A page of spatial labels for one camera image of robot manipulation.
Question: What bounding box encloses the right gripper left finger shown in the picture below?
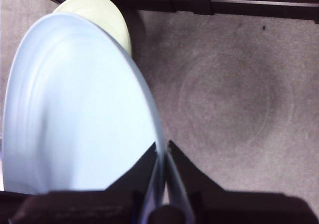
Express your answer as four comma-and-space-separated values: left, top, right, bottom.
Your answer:
9, 143, 158, 224

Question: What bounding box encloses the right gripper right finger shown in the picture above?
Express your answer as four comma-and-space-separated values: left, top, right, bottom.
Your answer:
167, 140, 315, 224

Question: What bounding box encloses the light blue round plate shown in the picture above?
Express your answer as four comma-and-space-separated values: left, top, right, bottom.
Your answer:
1, 12, 166, 207

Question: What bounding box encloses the pale green round plate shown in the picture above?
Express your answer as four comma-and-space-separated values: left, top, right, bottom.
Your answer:
53, 0, 133, 57

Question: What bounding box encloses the black plastic plate rack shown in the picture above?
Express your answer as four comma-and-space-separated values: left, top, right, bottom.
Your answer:
22, 0, 319, 25

